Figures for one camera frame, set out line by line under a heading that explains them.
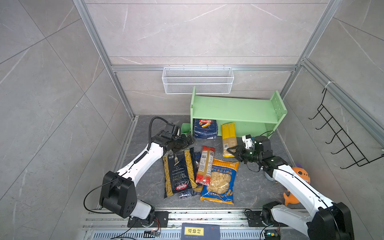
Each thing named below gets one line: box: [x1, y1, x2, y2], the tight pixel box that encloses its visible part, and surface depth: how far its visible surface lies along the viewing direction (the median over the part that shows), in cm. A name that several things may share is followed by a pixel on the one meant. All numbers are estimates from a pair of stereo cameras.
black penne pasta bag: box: [162, 147, 203, 199], surface depth 83 cm
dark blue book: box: [180, 222, 221, 240], surface depth 70 cm
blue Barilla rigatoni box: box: [193, 118, 218, 140], surface depth 91 cm
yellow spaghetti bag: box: [221, 122, 238, 158], surface depth 85 cm
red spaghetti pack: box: [195, 146, 216, 186], surface depth 87 cm
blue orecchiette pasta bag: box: [200, 158, 239, 205], surface depth 83 cm
